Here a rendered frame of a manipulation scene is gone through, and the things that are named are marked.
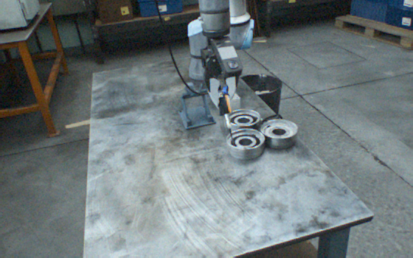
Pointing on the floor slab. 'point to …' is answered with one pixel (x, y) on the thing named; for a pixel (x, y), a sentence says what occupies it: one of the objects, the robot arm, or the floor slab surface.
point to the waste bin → (273, 99)
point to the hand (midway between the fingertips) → (223, 102)
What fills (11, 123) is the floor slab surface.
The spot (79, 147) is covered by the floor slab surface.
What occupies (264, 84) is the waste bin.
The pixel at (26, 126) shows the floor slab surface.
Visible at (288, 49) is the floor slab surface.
